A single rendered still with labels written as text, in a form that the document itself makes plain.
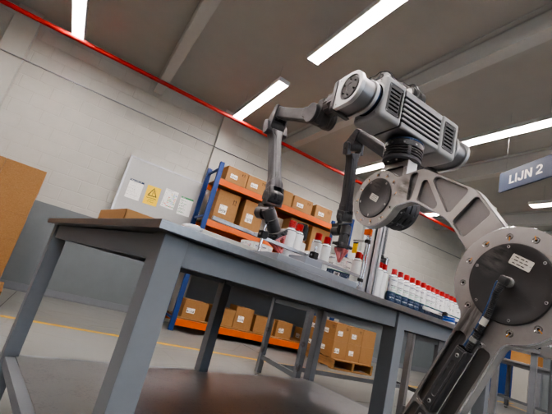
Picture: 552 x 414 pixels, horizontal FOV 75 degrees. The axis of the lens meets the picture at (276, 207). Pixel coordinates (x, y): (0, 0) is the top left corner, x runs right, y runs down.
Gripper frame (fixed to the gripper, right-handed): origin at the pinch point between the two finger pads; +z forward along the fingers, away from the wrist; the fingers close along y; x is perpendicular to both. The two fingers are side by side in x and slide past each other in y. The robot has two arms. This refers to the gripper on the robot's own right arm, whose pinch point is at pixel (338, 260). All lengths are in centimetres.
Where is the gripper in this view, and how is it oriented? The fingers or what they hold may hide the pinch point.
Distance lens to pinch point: 195.4
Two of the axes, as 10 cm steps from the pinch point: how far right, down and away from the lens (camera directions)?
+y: -7.2, -3.6, -6.0
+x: 6.5, -0.3, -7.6
